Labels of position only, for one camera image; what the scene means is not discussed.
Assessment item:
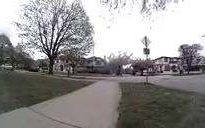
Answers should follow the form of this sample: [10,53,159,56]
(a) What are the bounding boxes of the house with dark roof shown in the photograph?
[83,55,108,70]

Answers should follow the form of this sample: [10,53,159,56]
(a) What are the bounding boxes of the blossoming tree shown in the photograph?
[131,59,154,76]
[106,51,134,76]

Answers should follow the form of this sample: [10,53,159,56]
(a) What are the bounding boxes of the small thin tree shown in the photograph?
[58,46,88,77]

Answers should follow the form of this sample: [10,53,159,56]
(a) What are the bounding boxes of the grey concrete pavement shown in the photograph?
[0,79,123,128]

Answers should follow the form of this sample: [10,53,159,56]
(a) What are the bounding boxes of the large spreading bare tree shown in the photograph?
[12,0,96,75]

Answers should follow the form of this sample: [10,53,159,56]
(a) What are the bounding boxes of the white two-storey house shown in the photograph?
[152,55,184,74]

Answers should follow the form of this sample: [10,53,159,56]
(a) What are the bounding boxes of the overhanging tree branches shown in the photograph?
[99,0,185,16]

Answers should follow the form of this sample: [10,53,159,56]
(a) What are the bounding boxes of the grass strip beside road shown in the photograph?
[116,82,205,128]

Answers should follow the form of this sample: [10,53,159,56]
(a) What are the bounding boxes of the wide grass field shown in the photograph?
[0,66,96,118]

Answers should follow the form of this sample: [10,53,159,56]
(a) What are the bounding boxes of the dark bare tree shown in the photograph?
[177,43,204,75]

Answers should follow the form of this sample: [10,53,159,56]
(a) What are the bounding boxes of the grey asphalt road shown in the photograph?
[39,72,205,97]

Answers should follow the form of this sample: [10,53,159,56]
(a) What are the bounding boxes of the group of leafy trees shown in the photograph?
[0,33,38,72]

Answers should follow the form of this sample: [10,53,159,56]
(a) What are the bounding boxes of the road sign on post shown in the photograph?
[140,35,152,84]

